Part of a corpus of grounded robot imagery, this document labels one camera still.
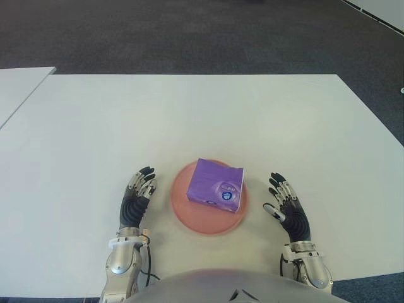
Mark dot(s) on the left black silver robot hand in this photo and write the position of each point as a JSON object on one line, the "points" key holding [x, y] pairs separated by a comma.
{"points": [[132, 208]]}

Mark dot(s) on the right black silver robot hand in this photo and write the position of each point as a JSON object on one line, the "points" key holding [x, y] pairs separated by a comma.
{"points": [[295, 221]]}

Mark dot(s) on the purple tissue paper pack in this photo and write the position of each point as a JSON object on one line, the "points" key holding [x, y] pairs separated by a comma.
{"points": [[211, 183]]}

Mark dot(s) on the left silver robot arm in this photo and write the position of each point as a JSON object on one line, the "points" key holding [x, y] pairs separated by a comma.
{"points": [[121, 265]]}

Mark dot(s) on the pink round plate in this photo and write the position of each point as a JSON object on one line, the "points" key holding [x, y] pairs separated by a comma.
{"points": [[208, 222]]}

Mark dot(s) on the silver robot torso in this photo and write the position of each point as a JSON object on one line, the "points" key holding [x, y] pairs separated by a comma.
{"points": [[227, 287]]}

